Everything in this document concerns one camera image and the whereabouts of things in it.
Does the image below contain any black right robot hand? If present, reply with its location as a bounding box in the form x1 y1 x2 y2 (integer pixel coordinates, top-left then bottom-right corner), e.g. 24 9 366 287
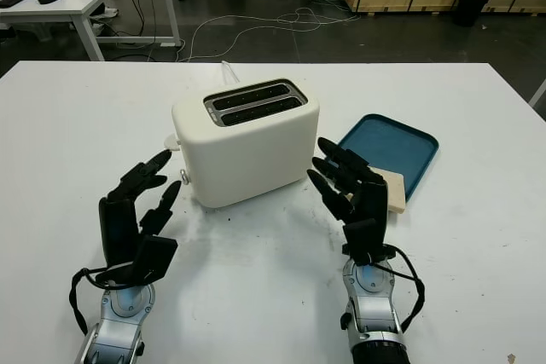
306 136 391 254

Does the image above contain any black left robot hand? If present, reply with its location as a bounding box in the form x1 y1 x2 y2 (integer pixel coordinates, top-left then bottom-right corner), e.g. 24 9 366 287
98 149 183 274

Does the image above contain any white bread slice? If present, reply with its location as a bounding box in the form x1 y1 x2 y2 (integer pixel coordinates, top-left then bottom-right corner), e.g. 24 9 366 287
347 167 406 215

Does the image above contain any cream toaster lever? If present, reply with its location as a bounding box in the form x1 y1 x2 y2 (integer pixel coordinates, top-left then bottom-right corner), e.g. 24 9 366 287
163 133 183 153

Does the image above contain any blue plastic tray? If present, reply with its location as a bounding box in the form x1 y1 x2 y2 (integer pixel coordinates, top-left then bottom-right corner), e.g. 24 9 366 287
326 113 439 205

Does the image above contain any cream white two-slot toaster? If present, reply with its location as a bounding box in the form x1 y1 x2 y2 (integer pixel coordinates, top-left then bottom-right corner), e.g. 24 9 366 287
171 78 321 208

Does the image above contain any black waste bin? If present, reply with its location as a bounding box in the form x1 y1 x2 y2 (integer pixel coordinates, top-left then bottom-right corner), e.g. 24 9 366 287
452 0 491 27

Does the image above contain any white office desk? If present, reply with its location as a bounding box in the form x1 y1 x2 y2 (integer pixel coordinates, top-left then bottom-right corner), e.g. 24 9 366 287
0 0 183 62

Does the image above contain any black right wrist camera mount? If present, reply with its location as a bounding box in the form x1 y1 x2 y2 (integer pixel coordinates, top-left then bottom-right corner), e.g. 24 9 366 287
342 217 387 266

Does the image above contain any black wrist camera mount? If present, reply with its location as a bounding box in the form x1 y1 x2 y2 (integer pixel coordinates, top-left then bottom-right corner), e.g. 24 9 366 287
342 217 387 266
96 234 178 289

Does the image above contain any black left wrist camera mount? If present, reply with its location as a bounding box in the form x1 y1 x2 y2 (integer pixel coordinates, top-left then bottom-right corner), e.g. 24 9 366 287
96 234 178 289

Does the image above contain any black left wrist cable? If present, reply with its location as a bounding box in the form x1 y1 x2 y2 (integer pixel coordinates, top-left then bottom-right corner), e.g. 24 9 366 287
69 268 113 335

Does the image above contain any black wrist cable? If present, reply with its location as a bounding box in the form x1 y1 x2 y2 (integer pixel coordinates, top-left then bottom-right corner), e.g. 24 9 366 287
69 268 113 335
375 244 427 332

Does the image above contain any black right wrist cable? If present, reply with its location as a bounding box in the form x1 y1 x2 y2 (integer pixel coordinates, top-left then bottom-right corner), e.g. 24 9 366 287
375 244 427 332

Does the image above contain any white toaster power cord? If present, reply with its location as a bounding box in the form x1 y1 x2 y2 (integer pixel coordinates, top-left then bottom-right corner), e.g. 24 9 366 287
220 61 242 84

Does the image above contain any white floor cable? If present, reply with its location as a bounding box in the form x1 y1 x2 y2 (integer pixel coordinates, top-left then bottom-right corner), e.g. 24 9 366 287
187 8 362 62

